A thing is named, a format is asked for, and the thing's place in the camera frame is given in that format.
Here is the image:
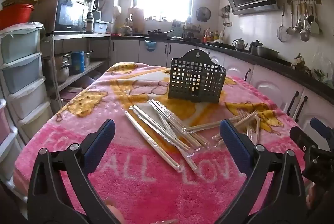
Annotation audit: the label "pale cutting board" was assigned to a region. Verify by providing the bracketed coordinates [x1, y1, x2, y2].
[127, 7, 145, 33]

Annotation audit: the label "blue canister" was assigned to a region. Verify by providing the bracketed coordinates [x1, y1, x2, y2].
[71, 51, 85, 74]

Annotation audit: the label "red plastic bucket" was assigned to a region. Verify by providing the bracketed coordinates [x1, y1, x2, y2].
[0, 3, 35, 31]

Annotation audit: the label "grey storage box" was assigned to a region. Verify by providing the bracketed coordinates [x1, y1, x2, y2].
[93, 20, 108, 33]

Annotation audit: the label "steel kettle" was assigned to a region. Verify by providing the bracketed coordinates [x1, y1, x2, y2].
[232, 38, 248, 51]

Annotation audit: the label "black microwave oven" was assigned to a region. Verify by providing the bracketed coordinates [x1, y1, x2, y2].
[53, 0, 89, 33]

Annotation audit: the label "person's right hand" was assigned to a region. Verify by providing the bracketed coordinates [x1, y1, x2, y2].
[306, 186, 317, 211]

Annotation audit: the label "stack of steel pots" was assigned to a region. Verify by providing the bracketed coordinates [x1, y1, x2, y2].
[46, 52, 72, 84]

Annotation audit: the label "pile of chopsticks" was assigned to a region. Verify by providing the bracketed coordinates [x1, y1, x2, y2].
[124, 99, 261, 174]

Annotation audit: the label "row of hanging kitchen utensils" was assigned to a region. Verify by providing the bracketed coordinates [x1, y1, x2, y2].
[277, 0, 323, 43]

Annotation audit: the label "blender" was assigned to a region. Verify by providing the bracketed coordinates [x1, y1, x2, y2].
[84, 0, 100, 33]

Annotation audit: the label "pink printed blanket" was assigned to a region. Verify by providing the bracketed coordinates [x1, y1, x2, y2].
[13, 62, 311, 224]

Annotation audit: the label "small steel pot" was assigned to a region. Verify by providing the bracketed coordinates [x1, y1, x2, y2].
[83, 50, 94, 68]

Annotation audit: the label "white lower cabinets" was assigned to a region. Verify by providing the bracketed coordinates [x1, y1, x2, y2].
[111, 40, 334, 136]

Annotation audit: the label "plastic bag of greens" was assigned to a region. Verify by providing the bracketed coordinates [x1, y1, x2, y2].
[312, 67, 329, 84]

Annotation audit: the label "metal shelf rack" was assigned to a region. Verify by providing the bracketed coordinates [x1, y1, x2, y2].
[42, 32, 112, 110]

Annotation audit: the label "black kettle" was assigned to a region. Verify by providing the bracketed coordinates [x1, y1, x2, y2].
[249, 40, 264, 53]

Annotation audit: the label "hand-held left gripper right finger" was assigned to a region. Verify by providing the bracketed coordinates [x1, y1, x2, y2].
[220, 118, 308, 224]

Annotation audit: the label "plastic drawer tower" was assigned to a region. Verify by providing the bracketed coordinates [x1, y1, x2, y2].
[0, 22, 54, 188]

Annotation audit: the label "blue hanging bin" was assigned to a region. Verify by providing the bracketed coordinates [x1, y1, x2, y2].
[144, 40, 157, 53]

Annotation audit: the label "black frying pan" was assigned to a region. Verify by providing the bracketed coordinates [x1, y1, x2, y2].
[147, 29, 175, 37]

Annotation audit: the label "group of condiment bottles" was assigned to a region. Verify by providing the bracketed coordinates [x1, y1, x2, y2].
[202, 27, 221, 43]

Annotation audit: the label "dark green perforated utensil basket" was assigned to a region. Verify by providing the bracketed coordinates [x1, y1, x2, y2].
[168, 49, 227, 104]

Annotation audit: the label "bunch of garlic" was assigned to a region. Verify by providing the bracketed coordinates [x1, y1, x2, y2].
[291, 53, 311, 74]

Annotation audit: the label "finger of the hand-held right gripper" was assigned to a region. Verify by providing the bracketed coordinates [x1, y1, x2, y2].
[310, 117, 334, 141]
[290, 126, 317, 154]

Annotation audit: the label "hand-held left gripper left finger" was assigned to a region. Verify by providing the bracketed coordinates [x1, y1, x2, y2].
[27, 118, 123, 224]

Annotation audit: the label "person's left hand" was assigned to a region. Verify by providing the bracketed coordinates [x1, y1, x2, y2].
[105, 197, 180, 224]

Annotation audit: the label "purple lidded box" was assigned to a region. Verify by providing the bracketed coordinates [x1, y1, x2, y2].
[60, 88, 84, 102]

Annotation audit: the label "black kitchen countertop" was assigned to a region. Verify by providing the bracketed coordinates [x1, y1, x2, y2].
[111, 33, 334, 104]

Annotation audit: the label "small wall fan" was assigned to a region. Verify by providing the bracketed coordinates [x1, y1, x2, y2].
[196, 6, 211, 22]

